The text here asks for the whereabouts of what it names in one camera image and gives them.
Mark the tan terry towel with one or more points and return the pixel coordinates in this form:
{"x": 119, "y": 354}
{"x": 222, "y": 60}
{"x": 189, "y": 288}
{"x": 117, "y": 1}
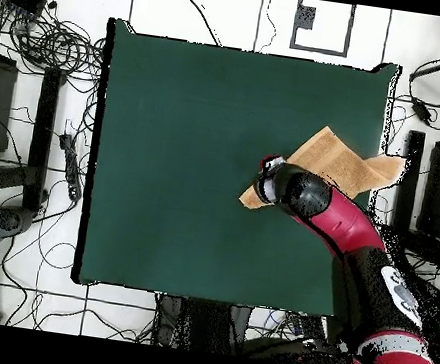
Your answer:
{"x": 336, "y": 158}

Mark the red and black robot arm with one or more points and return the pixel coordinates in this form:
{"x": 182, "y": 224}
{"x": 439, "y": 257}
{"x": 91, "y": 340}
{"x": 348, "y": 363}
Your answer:
{"x": 347, "y": 224}

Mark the dark green table cloth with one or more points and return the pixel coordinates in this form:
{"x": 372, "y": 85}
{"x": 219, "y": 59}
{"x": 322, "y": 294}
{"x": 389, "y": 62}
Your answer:
{"x": 169, "y": 142}

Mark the black upright bar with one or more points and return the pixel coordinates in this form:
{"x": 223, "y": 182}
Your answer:
{"x": 404, "y": 204}
{"x": 42, "y": 137}

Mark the black power adapter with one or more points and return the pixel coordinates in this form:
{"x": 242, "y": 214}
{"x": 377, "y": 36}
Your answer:
{"x": 421, "y": 111}

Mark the black power strip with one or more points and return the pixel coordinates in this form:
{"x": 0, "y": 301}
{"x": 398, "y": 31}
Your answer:
{"x": 69, "y": 165}
{"x": 307, "y": 325}

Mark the grey rectangular frame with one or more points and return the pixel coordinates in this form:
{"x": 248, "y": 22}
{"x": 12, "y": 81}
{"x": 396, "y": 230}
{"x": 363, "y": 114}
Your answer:
{"x": 349, "y": 30}

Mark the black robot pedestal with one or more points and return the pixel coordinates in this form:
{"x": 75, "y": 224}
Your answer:
{"x": 200, "y": 324}

